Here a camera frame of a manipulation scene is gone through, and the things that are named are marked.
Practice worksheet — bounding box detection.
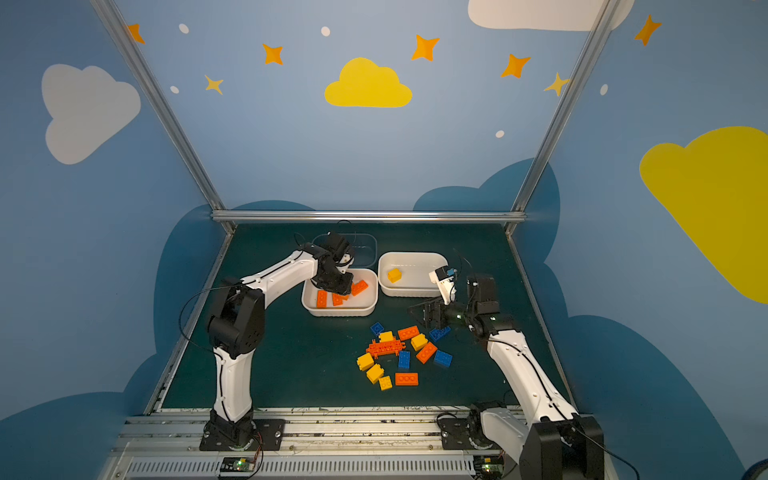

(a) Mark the white container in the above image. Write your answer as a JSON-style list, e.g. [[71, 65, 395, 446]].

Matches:
[[378, 252, 448, 298], [301, 268, 379, 317]]

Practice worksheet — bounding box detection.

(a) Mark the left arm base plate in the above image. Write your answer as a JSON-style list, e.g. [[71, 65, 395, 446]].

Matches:
[[199, 418, 286, 452]]

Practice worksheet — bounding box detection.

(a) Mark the orange brick bottom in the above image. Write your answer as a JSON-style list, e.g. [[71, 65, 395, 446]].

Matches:
[[395, 373, 419, 386]]

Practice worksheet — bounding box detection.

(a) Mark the white container right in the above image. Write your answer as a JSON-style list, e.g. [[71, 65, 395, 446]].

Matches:
[[378, 252, 448, 298]]

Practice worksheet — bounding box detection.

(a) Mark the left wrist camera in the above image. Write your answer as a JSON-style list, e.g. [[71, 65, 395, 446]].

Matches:
[[326, 232, 354, 266]]

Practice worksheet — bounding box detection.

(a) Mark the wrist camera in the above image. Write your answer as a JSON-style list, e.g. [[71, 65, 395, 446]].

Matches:
[[326, 232, 354, 266], [429, 265, 457, 305]]

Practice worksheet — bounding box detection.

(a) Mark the orange lego chassis piece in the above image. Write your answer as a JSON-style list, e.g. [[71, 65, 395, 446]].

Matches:
[[366, 340, 406, 359]]

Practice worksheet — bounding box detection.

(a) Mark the right circuit board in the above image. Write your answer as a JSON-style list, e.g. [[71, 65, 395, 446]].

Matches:
[[473, 456, 505, 480]]

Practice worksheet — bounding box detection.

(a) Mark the clear plastic container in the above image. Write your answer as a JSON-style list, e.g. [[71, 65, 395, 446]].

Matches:
[[310, 231, 377, 269]]

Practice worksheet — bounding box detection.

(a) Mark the aluminium frame back bar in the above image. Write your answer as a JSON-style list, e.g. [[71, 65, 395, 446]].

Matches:
[[211, 210, 526, 223]]

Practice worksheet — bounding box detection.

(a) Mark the aluminium frame right post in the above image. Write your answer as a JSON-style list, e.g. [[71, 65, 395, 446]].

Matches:
[[505, 0, 623, 241]]

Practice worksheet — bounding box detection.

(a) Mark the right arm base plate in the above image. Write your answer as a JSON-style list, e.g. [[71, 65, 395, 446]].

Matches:
[[436, 416, 498, 450]]

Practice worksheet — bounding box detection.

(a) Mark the aluminium front rail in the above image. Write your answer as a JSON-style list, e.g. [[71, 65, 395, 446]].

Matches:
[[101, 405, 522, 479]]

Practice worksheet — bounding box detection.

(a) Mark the blue brick upper right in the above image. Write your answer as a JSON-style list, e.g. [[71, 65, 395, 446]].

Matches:
[[429, 326, 451, 343]]

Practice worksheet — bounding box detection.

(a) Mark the aluminium frame post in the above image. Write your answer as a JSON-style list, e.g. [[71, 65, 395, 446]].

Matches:
[[90, 0, 226, 213], [505, 0, 623, 241]]

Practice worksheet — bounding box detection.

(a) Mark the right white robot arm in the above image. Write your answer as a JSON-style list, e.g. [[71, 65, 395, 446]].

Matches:
[[423, 266, 607, 479]]

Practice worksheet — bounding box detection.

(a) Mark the circuit board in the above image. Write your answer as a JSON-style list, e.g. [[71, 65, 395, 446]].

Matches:
[[218, 457, 255, 478], [473, 456, 505, 480]]

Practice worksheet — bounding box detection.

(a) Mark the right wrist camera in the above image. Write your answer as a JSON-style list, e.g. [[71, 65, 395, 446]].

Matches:
[[429, 265, 457, 305]]

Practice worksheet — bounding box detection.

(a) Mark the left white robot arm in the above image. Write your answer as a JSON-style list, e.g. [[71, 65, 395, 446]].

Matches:
[[204, 232, 354, 450]]

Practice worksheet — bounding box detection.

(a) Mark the orange brick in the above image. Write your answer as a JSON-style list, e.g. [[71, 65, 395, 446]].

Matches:
[[351, 280, 369, 296], [416, 342, 438, 364], [331, 293, 349, 307], [395, 373, 419, 386], [398, 326, 420, 341], [316, 290, 328, 309]]

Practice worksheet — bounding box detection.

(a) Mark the left circuit board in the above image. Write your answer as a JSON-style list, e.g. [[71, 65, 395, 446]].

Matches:
[[218, 457, 255, 478]]

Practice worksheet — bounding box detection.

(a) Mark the aluminium frame left post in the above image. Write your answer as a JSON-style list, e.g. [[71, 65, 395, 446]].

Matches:
[[90, 0, 226, 213]]

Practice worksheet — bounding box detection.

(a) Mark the small yellow brick bottom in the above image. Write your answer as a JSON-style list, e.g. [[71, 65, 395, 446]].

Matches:
[[378, 376, 393, 391]]

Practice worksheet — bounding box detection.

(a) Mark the white container left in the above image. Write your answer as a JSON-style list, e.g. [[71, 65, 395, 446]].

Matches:
[[301, 268, 379, 317]]

